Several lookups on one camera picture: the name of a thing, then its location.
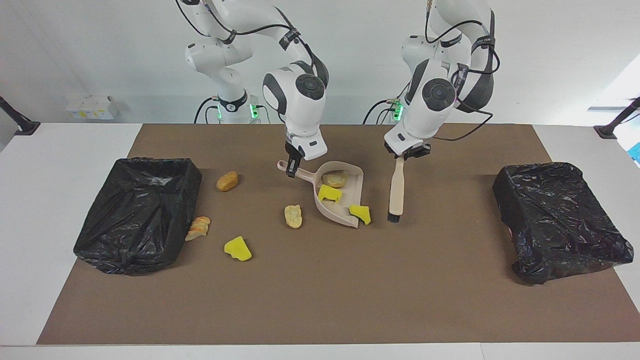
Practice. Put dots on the chunky yellow sponge piece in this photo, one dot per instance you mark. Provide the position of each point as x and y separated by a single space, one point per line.
238 250

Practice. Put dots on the brown table mat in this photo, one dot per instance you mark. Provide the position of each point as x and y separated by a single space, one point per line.
320 310

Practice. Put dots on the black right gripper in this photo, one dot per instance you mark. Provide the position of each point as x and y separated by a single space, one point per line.
292 152

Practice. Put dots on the white cardboard box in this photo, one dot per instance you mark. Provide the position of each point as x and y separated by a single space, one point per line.
105 106
77 107

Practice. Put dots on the beige crusty bread chunk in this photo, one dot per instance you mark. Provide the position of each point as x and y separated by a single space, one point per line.
335 179

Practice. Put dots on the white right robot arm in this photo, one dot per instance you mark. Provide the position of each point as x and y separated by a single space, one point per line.
300 115

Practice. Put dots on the beige hand brush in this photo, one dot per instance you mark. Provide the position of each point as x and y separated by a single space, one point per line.
396 190

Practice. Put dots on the bin lined with black bag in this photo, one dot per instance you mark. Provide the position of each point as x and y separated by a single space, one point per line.
135 215
555 220

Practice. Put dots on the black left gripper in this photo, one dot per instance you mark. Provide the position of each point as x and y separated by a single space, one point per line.
410 153

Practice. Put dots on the beige plastic dustpan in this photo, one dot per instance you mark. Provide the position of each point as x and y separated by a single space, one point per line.
340 212

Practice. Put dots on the pale yellowish bread lump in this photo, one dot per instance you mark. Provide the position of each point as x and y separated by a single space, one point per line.
293 216

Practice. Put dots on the layered croissant piece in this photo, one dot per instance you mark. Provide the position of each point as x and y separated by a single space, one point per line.
199 228

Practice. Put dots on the orange-brown nugget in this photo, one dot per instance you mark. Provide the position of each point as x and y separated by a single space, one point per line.
227 181

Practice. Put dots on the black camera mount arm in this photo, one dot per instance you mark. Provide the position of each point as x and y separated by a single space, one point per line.
20 122
615 122

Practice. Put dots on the curved yellow sponge piece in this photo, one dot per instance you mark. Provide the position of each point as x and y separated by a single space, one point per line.
361 214

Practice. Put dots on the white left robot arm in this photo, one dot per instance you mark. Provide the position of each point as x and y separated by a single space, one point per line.
430 110

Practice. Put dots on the blue panel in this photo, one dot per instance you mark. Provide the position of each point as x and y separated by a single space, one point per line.
636 154

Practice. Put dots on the notched yellow sponge piece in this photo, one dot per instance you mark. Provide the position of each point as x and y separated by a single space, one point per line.
330 194

